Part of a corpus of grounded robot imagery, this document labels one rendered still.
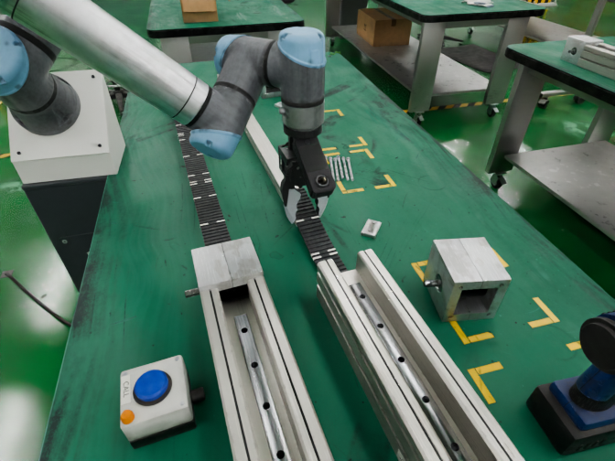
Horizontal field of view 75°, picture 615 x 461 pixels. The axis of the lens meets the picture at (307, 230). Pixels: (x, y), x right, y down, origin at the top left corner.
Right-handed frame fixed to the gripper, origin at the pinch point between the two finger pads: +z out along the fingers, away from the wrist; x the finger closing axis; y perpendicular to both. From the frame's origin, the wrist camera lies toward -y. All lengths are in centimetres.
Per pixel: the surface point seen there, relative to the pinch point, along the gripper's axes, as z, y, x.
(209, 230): -0.3, 2.0, 19.9
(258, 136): 0.0, 39.9, 0.2
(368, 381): -0.2, -37.9, 4.6
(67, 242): 22, 39, 57
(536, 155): 59, 83, -168
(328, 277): -5.5, -22.4, 4.4
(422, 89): 53, 182, -154
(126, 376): -3.0, -27.9, 34.9
